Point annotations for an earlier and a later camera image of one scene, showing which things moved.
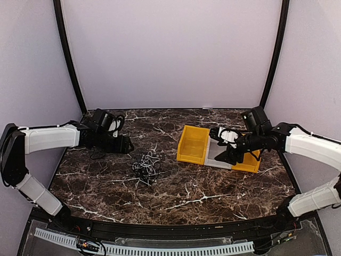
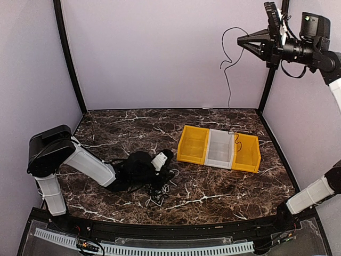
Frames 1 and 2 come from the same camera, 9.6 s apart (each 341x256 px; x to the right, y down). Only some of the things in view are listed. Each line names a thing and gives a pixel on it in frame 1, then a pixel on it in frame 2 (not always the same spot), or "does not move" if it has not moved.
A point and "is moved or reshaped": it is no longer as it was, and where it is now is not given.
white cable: (146, 168) is moved or reshaped
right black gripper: (230, 157) -> (268, 52)
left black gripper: (122, 146) -> (162, 178)
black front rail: (107, 226) does not move
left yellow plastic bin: (193, 145) does not move
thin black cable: (141, 200) -> (225, 62)
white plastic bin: (212, 150) does not move
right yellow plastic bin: (250, 163) does not move
